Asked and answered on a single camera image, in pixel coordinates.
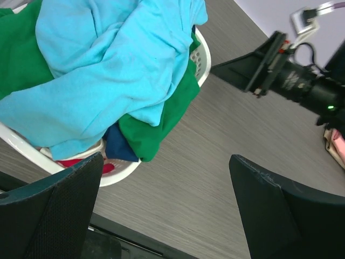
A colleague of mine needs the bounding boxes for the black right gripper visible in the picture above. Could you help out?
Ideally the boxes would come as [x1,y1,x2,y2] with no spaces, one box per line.
[210,31,344,126]

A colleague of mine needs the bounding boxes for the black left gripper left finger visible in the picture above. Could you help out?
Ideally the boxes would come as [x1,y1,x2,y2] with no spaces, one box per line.
[1,167,102,258]

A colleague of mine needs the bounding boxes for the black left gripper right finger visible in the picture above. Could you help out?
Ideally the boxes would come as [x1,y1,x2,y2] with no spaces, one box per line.
[229,155,344,258]

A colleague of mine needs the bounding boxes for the light blue t shirt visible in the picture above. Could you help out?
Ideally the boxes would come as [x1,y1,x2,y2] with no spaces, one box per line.
[0,0,209,160]

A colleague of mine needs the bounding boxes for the white laundry basket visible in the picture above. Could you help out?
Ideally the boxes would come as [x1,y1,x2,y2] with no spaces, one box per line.
[1,29,211,187]

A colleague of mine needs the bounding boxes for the red garment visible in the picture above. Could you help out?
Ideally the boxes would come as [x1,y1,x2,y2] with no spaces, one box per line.
[56,158,115,174]

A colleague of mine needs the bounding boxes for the beige folded t shirt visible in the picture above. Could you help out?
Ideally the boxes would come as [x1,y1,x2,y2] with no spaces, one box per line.
[323,129,345,169]

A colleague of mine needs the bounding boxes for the navy blue t shirt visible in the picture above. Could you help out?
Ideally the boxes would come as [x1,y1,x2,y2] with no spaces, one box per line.
[102,123,139,162]

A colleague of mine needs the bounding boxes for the pink folded t shirt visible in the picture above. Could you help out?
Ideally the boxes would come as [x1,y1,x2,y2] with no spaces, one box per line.
[332,129,344,163]

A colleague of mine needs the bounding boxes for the green t shirt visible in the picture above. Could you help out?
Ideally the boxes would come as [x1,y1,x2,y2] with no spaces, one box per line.
[0,0,201,163]

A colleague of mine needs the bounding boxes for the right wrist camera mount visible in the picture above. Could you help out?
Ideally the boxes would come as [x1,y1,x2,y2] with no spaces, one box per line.
[290,8,318,36]

